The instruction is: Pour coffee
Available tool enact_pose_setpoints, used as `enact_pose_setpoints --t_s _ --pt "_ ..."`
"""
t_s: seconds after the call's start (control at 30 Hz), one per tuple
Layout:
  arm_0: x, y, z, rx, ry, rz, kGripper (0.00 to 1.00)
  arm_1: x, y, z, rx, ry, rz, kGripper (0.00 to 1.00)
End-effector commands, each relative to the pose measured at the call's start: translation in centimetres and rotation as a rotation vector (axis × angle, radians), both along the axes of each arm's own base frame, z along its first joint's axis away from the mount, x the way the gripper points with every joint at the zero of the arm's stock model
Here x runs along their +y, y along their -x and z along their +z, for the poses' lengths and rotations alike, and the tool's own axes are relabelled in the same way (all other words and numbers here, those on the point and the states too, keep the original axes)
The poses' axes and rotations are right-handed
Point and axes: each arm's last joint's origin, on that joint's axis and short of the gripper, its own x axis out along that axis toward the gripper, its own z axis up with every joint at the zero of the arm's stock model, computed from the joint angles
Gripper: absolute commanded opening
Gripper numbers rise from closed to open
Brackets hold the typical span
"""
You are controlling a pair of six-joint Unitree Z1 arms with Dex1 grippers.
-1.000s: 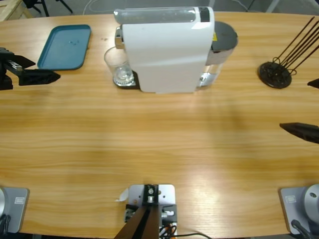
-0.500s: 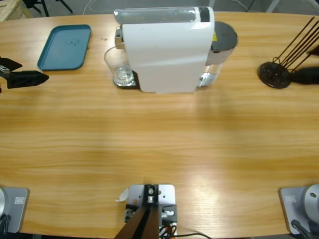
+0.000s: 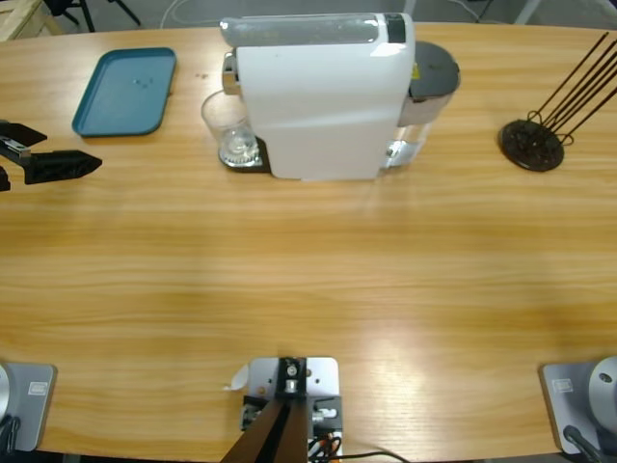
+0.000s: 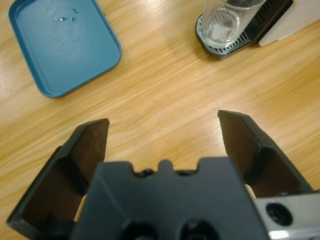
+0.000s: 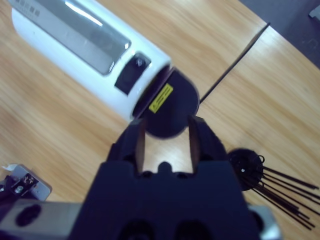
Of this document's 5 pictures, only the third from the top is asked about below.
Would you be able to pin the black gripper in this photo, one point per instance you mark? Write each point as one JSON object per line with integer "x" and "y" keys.
{"x": 9, "y": 161}

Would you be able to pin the clear glass cup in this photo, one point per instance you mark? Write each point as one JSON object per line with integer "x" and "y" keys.
{"x": 226, "y": 130}

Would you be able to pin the white capsule coffee machine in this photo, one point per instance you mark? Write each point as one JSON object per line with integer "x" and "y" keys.
{"x": 313, "y": 106}

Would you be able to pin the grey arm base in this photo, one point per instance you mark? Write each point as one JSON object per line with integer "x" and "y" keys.
{"x": 569, "y": 400}
{"x": 31, "y": 400}

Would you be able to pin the teal plastic tray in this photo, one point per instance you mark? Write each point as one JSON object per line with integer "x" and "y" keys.
{"x": 125, "y": 96}

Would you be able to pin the light wooden crate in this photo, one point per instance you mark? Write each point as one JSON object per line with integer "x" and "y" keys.
{"x": 24, "y": 19}

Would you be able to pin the black tripod legs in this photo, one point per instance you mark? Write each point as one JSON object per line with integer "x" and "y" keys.
{"x": 62, "y": 6}

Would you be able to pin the silver drip tray grille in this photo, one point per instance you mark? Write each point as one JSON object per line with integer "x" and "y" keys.
{"x": 258, "y": 161}

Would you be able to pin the white paper tag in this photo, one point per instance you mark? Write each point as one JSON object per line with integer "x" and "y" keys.
{"x": 238, "y": 378}

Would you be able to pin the clear water tank dark lid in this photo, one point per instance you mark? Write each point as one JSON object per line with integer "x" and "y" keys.
{"x": 434, "y": 67}

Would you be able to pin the black capsule holder with rods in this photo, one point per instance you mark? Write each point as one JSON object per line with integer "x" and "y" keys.
{"x": 520, "y": 144}

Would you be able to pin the grey metal leg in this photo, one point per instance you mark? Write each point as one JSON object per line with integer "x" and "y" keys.
{"x": 528, "y": 10}

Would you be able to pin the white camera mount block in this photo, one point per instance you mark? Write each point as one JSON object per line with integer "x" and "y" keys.
{"x": 323, "y": 373}

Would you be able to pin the dark camera post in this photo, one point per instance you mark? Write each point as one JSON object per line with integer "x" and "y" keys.
{"x": 279, "y": 434}

